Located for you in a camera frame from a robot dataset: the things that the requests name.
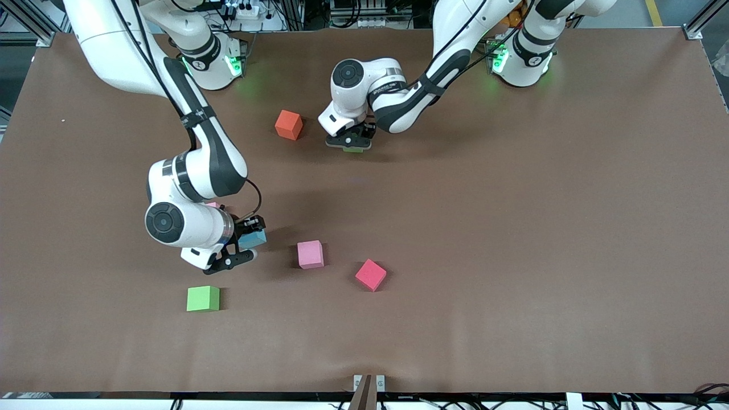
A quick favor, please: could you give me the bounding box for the blue foam cube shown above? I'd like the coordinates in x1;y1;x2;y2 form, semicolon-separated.
238;229;268;250

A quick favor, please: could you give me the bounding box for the red foam cube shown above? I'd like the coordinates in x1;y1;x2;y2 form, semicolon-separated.
355;259;387;292

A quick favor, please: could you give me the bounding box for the orange foam cube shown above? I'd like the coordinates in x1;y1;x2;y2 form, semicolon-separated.
275;110;304;141

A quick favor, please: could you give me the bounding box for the grey electronics box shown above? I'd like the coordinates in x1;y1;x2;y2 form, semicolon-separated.
329;0;400;29

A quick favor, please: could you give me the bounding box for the white power strip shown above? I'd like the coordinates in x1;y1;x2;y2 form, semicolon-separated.
225;2;261;19

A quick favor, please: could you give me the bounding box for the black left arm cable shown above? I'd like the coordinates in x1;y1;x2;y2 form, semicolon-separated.
419;0;539;109

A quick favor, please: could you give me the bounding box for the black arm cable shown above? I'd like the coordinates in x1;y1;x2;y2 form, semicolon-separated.
419;0;539;109
111;0;263;220

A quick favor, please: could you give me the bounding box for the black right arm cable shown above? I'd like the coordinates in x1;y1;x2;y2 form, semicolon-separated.
111;0;263;220

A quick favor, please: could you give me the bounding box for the aluminium post with bracket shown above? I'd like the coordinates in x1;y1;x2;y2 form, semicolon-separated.
349;374;386;410

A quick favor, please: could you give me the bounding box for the aluminium frame profile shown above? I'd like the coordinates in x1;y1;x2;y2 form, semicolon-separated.
0;0;72;47
682;0;729;40

